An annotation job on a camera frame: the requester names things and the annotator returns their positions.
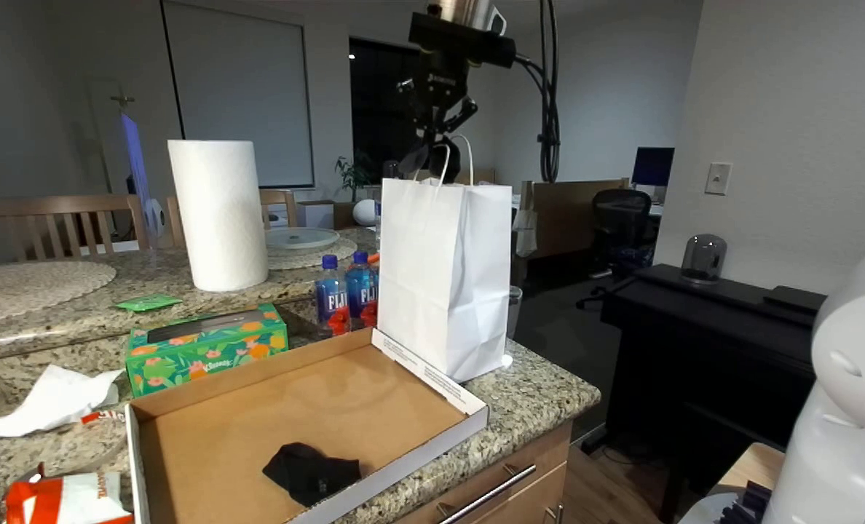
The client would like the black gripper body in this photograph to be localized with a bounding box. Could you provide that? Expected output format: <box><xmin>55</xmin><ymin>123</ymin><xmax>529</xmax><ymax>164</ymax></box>
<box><xmin>396</xmin><ymin>53</ymin><xmax>476</xmax><ymax>147</ymax></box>

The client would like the white paper bag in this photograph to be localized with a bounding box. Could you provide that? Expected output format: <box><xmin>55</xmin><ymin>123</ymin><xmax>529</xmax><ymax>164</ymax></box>
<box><xmin>374</xmin><ymin>171</ymin><xmax>511</xmax><ymax>382</ymax></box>

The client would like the black socks pile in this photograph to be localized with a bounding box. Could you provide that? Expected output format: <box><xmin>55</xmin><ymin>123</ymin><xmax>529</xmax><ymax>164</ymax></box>
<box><xmin>261</xmin><ymin>442</ymin><xmax>361</xmax><ymax>508</ymax></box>

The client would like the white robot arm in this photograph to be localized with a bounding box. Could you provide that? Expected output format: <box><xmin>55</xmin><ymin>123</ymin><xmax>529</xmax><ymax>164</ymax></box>
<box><xmin>655</xmin><ymin>48</ymin><xmax>865</xmax><ymax>524</ymax></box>

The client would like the water bottle middle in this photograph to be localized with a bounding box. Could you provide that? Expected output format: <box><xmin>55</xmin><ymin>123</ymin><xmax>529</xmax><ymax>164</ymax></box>
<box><xmin>347</xmin><ymin>250</ymin><xmax>377</xmax><ymax>326</ymax></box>

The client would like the water bottle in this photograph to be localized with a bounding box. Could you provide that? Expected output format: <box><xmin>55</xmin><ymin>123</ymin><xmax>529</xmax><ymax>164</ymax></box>
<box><xmin>315</xmin><ymin>254</ymin><xmax>348</xmax><ymax>334</ymax></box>
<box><xmin>347</xmin><ymin>250</ymin><xmax>377</xmax><ymax>326</ymax></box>

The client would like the glass plate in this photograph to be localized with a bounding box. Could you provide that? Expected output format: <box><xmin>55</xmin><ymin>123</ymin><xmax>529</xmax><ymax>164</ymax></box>
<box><xmin>264</xmin><ymin>228</ymin><xmax>339</xmax><ymax>250</ymax></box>

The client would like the water bottle left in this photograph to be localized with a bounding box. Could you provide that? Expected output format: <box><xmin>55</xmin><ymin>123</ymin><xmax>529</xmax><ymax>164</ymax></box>
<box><xmin>315</xmin><ymin>254</ymin><xmax>348</xmax><ymax>334</ymax></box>

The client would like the black office chair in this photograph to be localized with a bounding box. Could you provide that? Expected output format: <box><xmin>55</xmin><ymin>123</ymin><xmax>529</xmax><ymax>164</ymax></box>
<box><xmin>578</xmin><ymin>189</ymin><xmax>652</xmax><ymax>310</ymax></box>

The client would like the computer monitor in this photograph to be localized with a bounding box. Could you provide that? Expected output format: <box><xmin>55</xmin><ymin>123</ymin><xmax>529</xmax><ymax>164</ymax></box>
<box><xmin>631</xmin><ymin>150</ymin><xmax>673</xmax><ymax>186</ymax></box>

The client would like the white paper towel roll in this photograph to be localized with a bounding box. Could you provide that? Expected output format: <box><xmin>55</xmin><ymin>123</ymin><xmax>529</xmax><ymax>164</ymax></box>
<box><xmin>165</xmin><ymin>141</ymin><xmax>267</xmax><ymax>292</ymax></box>

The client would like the green sponge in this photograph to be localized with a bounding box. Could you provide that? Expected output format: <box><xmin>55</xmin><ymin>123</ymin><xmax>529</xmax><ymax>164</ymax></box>
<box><xmin>115</xmin><ymin>295</ymin><xmax>176</xmax><ymax>314</ymax></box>

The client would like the green tissue box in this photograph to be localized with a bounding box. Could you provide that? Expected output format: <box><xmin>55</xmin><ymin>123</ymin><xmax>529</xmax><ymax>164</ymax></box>
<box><xmin>121</xmin><ymin>302</ymin><xmax>287</xmax><ymax>397</ymax></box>

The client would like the cardboard tray box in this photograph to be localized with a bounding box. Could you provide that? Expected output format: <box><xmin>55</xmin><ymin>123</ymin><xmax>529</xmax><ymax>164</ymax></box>
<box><xmin>125</xmin><ymin>329</ymin><xmax>485</xmax><ymax>524</ymax></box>

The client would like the wooden chair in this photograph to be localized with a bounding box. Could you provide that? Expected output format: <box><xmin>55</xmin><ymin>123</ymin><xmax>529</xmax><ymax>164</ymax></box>
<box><xmin>0</xmin><ymin>195</ymin><xmax>147</xmax><ymax>263</ymax></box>

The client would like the crumpled white napkin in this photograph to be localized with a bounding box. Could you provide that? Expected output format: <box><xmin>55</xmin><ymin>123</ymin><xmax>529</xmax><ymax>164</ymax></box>
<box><xmin>0</xmin><ymin>364</ymin><xmax>119</xmax><ymax>441</ymax></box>

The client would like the round woven placemat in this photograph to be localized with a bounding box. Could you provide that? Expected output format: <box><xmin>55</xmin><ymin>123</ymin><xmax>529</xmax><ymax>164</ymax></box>
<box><xmin>0</xmin><ymin>259</ymin><xmax>115</xmax><ymax>321</ymax></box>

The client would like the orange white wrapper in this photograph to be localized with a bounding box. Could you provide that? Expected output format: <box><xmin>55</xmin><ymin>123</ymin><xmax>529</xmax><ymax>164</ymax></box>
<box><xmin>3</xmin><ymin>470</ymin><xmax>134</xmax><ymax>524</ymax></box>

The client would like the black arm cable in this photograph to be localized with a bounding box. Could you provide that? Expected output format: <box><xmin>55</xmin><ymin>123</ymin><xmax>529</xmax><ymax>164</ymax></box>
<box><xmin>511</xmin><ymin>0</ymin><xmax>561</xmax><ymax>186</ymax></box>

